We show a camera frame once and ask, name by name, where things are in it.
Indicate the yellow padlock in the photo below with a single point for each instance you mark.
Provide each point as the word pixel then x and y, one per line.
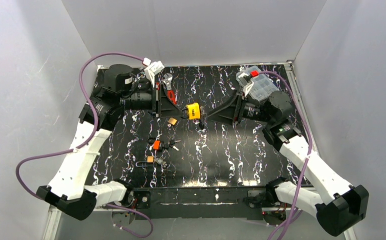
pixel 192 112

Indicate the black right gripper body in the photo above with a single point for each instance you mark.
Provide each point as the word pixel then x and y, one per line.
pixel 238 110

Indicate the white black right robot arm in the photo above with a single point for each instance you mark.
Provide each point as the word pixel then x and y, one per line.
pixel 336 203

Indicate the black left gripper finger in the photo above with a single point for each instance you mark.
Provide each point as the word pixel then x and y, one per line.
pixel 168 101
pixel 169 111

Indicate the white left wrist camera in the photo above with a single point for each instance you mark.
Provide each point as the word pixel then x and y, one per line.
pixel 152 69

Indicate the clear plastic screw box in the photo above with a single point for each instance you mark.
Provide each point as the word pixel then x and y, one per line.
pixel 262 87

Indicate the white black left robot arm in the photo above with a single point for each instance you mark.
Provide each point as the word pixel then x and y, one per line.
pixel 120 89

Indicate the orange black padlock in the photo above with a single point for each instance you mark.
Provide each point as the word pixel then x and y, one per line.
pixel 156 144

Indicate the long shackle orange padlock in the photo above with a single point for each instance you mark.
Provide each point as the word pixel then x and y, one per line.
pixel 142 164

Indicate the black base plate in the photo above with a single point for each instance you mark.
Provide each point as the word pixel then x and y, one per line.
pixel 248 202

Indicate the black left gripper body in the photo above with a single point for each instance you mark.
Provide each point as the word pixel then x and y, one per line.
pixel 158 100

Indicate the black head keys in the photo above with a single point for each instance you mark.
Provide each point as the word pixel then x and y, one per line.
pixel 171 144

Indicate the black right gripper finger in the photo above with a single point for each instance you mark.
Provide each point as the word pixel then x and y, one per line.
pixel 224 102
pixel 222 116

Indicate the red handled adjustable wrench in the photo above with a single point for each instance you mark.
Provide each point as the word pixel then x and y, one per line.
pixel 167 81

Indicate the small brass padlock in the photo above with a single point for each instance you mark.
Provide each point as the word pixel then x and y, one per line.
pixel 172 122

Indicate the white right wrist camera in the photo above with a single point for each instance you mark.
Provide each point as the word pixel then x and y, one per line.
pixel 247 77

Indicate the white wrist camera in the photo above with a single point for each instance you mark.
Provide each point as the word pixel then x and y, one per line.
pixel 152 69
pixel 247 77

